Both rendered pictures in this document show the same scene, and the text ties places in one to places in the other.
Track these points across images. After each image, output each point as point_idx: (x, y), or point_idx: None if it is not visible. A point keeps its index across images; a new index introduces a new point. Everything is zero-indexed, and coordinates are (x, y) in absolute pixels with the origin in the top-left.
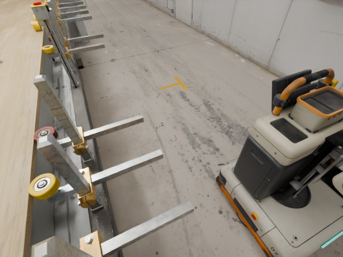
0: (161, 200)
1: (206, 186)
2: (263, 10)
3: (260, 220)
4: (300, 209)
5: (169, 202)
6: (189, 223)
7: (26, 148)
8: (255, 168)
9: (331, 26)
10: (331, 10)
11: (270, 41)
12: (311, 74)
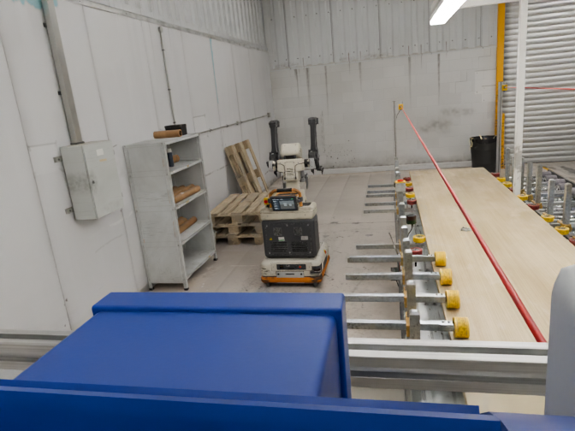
0: (368, 291)
1: (328, 288)
2: (20, 291)
3: (324, 249)
4: None
5: (362, 289)
6: (357, 280)
7: (418, 198)
8: (317, 229)
9: (99, 241)
10: (91, 230)
11: (57, 313)
12: (286, 188)
